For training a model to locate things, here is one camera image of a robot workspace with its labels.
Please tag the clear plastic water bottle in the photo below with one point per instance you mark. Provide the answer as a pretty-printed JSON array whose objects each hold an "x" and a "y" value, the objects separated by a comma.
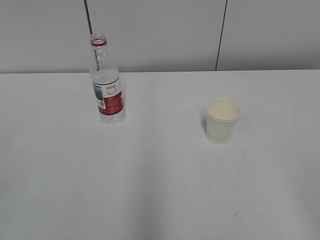
[{"x": 106, "y": 82}]

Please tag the white paper cup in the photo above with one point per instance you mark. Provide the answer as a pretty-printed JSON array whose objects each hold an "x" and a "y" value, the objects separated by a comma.
[{"x": 221, "y": 117}]

